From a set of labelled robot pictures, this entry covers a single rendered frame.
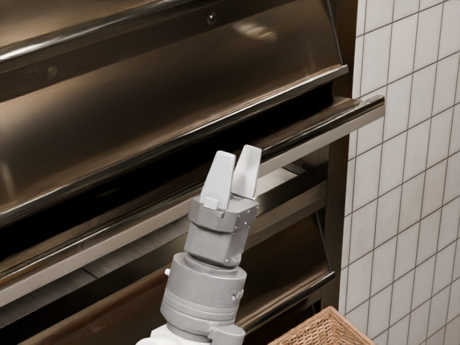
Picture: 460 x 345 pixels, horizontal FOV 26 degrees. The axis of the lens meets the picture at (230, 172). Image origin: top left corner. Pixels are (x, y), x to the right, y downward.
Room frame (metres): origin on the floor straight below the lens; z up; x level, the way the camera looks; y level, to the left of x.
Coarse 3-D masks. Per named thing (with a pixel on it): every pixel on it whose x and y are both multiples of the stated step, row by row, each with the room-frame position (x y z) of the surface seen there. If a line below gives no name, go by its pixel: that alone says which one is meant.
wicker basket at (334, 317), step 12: (324, 312) 1.91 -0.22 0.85; (336, 312) 1.91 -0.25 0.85; (300, 324) 1.86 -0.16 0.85; (312, 324) 1.88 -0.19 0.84; (336, 324) 1.91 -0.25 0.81; (348, 324) 1.88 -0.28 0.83; (288, 336) 1.82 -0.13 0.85; (300, 336) 1.85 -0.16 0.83; (312, 336) 1.87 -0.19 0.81; (324, 336) 1.89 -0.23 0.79; (336, 336) 1.91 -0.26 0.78; (348, 336) 1.88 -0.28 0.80; (360, 336) 1.86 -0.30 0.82
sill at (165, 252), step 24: (288, 192) 1.90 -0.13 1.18; (312, 192) 1.93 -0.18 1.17; (264, 216) 1.82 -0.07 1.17; (144, 264) 1.62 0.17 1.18; (168, 264) 1.62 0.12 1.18; (96, 288) 1.54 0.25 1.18; (120, 288) 1.54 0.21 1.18; (144, 288) 1.58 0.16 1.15; (48, 312) 1.47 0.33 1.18; (72, 312) 1.47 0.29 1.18; (96, 312) 1.50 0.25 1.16; (0, 336) 1.40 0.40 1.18; (24, 336) 1.40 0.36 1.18; (48, 336) 1.42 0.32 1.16
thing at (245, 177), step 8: (248, 152) 1.05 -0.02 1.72; (256, 152) 1.05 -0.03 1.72; (240, 160) 1.05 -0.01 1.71; (248, 160) 1.05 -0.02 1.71; (256, 160) 1.05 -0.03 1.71; (240, 168) 1.05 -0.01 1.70; (248, 168) 1.04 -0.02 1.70; (256, 168) 1.04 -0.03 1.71; (240, 176) 1.04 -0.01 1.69; (248, 176) 1.04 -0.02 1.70; (256, 176) 1.04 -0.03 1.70; (232, 184) 1.04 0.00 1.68; (240, 184) 1.04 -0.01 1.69; (248, 184) 1.04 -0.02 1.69; (256, 184) 1.04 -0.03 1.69; (232, 192) 1.04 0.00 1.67; (240, 192) 1.04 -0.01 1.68; (248, 192) 1.03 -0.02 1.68
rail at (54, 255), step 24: (336, 120) 1.75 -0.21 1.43; (288, 144) 1.65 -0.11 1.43; (192, 192) 1.48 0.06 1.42; (120, 216) 1.38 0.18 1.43; (144, 216) 1.40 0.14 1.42; (72, 240) 1.31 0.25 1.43; (96, 240) 1.33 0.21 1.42; (24, 264) 1.24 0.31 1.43; (48, 264) 1.26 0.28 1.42; (0, 288) 1.20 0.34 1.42
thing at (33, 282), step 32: (320, 96) 1.96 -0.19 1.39; (256, 128) 1.79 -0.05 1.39; (288, 128) 1.77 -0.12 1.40; (352, 128) 1.78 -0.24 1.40; (160, 160) 1.67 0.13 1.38; (192, 160) 1.65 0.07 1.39; (288, 160) 1.64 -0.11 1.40; (96, 192) 1.54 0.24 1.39; (128, 192) 1.53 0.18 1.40; (160, 192) 1.51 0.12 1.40; (32, 224) 1.43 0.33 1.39; (64, 224) 1.42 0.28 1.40; (96, 224) 1.41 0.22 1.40; (160, 224) 1.42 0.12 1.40; (0, 256) 1.32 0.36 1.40; (32, 256) 1.31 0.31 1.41; (96, 256) 1.32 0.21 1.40; (32, 288) 1.24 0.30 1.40
